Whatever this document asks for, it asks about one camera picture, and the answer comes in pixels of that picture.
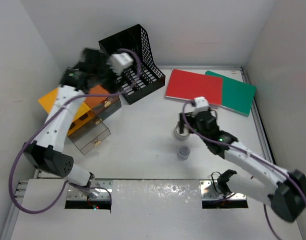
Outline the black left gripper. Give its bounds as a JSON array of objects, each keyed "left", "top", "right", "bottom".
[{"left": 92, "top": 55, "right": 126, "bottom": 95}]

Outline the red notebook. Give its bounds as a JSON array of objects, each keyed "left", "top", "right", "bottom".
[{"left": 165, "top": 69, "right": 223, "bottom": 106}]

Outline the small clear jar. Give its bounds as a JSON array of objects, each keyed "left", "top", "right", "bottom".
[{"left": 177, "top": 145, "right": 191, "bottom": 161}]

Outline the green notebook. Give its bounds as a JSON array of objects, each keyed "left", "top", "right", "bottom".
[{"left": 205, "top": 70, "right": 256, "bottom": 116}]

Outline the clear brown small drawer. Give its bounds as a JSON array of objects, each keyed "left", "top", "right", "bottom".
[{"left": 68, "top": 118, "right": 111, "bottom": 155}]

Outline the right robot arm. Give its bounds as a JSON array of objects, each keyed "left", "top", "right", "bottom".
[{"left": 179, "top": 110, "right": 306, "bottom": 223}]

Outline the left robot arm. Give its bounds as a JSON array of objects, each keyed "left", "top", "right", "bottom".
[{"left": 22, "top": 48, "right": 133, "bottom": 191}]

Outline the orange yellow drawer organizer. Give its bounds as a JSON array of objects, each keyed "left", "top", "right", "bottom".
[{"left": 38, "top": 85, "right": 119, "bottom": 136}]

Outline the black mesh file rack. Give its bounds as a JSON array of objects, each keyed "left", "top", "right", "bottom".
[{"left": 99, "top": 24, "right": 166, "bottom": 105}]

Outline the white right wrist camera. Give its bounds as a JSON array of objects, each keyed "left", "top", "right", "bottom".
[{"left": 192, "top": 96, "right": 209, "bottom": 116}]

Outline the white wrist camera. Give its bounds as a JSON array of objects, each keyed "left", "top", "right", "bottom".
[
  {"left": 192, "top": 96, "right": 209, "bottom": 116},
  {"left": 108, "top": 52, "right": 133, "bottom": 76}
]

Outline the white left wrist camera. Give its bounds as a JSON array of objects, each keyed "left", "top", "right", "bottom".
[{"left": 108, "top": 52, "right": 133, "bottom": 76}]

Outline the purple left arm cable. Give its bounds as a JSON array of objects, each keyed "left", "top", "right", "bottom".
[{"left": 8, "top": 48, "right": 143, "bottom": 215}]

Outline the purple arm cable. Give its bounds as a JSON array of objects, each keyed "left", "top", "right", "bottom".
[
  {"left": 181, "top": 99, "right": 306, "bottom": 240},
  {"left": 8, "top": 48, "right": 143, "bottom": 215}
]

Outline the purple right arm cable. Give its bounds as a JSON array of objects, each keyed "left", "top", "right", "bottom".
[{"left": 181, "top": 99, "right": 306, "bottom": 240}]

